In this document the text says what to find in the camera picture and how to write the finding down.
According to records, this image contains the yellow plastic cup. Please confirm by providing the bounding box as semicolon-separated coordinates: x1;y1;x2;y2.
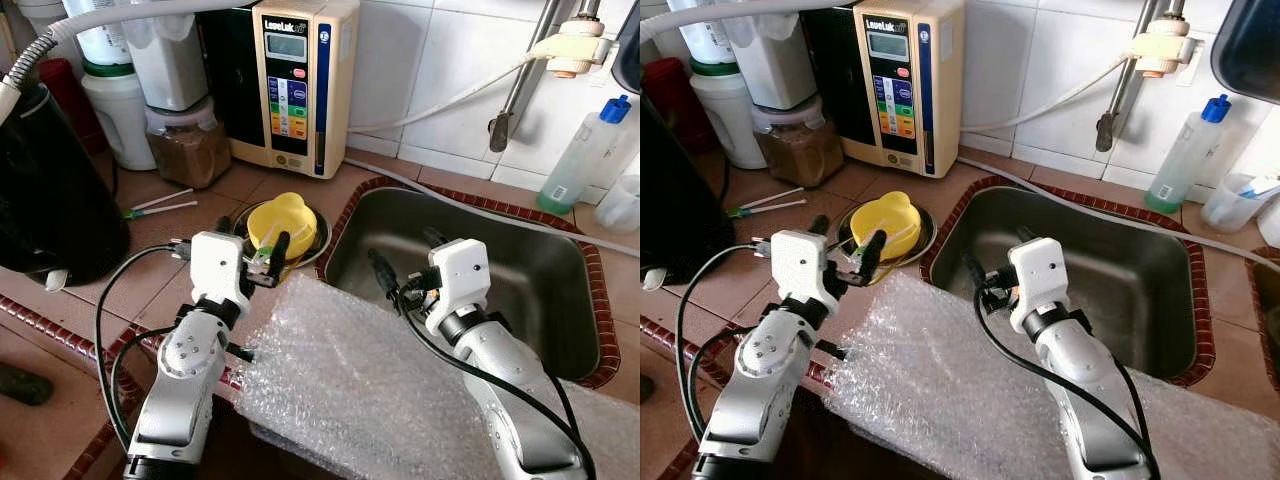
246;191;320;276
850;190;923;271

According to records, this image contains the steel bowl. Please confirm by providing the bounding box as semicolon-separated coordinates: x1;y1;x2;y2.
233;200;332;271
836;200;939;269

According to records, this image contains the white straw green tip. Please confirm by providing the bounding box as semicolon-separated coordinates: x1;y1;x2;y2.
123;200;199;220
728;199;807;219
128;187;195;214
735;187;805;213

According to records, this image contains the brown powder jar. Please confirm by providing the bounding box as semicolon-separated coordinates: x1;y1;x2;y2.
752;96;846;189
145;98;234;191

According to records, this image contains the clear bubble wrap sheet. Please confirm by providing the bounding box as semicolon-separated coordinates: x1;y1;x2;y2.
232;272;641;480
820;270;1280;480

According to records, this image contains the black kettle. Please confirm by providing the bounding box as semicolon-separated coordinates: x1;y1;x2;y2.
0;80;133;289
640;95;739;286

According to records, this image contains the beige water ionizer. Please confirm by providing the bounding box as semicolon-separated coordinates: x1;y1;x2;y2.
800;0;966;179
200;0;363;181

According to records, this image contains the blue capped dish soap bottle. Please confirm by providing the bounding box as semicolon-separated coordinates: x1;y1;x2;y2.
536;94;634;217
1144;93;1233;215

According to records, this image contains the white plastic container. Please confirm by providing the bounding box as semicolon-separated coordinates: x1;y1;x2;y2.
122;0;211;113
722;0;809;111

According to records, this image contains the steel faucet pipe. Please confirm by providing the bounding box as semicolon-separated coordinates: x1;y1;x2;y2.
488;0;601;154
1095;0;1191;153

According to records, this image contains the clear plastic cup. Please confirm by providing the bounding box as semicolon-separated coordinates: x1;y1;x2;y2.
1200;172;1280;234
594;160;641;234

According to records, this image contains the red canister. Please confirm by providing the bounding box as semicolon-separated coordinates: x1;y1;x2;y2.
38;57;106;156
643;57;716;156

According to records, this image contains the white labelled bottle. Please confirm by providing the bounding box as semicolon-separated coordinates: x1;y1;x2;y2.
668;0;741;67
62;0;136;69

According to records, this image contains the cream faucet diverter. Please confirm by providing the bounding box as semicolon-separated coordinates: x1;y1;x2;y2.
1130;18;1201;79
532;14;611;79

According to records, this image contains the black pan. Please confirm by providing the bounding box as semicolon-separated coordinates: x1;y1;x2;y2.
612;0;641;96
1210;0;1280;106

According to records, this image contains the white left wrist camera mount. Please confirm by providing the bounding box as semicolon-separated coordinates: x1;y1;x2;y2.
770;229;834;313
188;231;251;311

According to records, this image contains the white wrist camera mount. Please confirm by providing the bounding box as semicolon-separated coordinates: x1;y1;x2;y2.
425;238;492;319
770;229;834;313
188;231;251;311
1007;236;1071;334

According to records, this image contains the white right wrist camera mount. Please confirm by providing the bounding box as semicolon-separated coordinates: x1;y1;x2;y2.
425;238;492;319
1007;236;1071;334

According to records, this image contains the white diverter hose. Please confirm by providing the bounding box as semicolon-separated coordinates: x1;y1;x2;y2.
347;52;546;136
962;55;1141;136

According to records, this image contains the white jug green ring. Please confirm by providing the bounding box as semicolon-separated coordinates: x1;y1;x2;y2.
80;62;158;173
690;62;769;171

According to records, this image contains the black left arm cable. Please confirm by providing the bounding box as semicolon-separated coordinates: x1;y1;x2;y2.
95;240;196;451
676;242;776;446

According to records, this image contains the grey flexible hose white nozzle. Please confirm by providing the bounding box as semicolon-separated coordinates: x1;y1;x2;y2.
0;0;251;126
640;0;861;46

